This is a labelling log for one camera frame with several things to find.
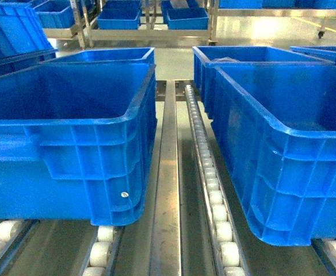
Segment white roller track left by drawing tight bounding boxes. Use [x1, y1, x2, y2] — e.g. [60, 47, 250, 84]
[82, 226, 114, 276]

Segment blue bin front right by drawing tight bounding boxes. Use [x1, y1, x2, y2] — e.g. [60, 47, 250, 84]
[212, 64, 336, 246]

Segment steel divider rail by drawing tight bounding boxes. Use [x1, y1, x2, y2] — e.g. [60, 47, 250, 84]
[149, 80, 182, 275]

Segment blue bin back right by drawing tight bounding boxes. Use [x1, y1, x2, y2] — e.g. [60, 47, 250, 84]
[192, 46, 333, 119]

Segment distant blue bin right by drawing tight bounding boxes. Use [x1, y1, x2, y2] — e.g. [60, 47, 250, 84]
[161, 1, 209, 30]

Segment white roller track centre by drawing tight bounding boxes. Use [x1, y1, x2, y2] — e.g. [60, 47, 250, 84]
[185, 85, 250, 275]

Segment blue bin front left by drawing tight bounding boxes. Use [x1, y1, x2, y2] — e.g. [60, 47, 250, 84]
[0, 63, 157, 226]

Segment distant blue bin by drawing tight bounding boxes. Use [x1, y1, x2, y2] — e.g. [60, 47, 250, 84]
[161, 1, 209, 30]
[97, 1, 142, 30]

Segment distant blue bin left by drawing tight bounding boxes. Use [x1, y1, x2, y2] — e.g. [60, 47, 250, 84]
[97, 1, 142, 30]

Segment blue bin back left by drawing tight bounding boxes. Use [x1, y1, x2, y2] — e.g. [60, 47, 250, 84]
[43, 47, 155, 64]

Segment white roller track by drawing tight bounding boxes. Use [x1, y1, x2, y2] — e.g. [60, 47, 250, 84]
[82, 226, 114, 276]
[185, 85, 250, 275]

